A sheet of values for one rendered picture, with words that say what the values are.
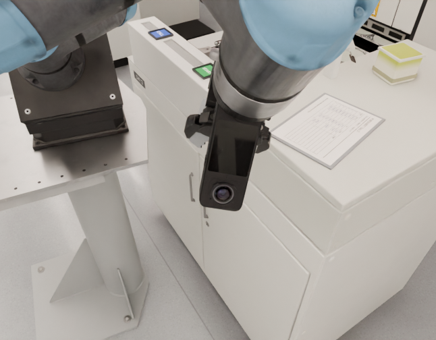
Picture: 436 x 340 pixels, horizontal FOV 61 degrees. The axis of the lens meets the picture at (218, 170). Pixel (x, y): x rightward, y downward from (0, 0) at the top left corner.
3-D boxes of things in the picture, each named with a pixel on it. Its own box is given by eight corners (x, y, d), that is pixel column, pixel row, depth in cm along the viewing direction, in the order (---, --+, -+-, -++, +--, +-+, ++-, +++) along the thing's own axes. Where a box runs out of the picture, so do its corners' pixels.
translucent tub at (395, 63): (394, 67, 93) (403, 40, 89) (415, 81, 88) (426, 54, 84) (369, 72, 91) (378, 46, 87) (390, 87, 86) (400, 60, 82)
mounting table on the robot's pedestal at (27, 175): (-8, 244, 88) (-35, 208, 79) (-7, 136, 117) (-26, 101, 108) (173, 189, 101) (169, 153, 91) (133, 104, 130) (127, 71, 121)
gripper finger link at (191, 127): (212, 132, 49) (239, 117, 41) (210, 145, 49) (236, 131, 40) (179, 122, 47) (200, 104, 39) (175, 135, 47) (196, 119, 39)
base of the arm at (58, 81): (30, 99, 86) (17, 90, 77) (5, 36, 85) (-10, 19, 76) (94, 80, 90) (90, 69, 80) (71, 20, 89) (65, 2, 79)
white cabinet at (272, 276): (254, 163, 210) (268, 19, 153) (397, 298, 151) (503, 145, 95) (152, 210, 185) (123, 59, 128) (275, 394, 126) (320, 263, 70)
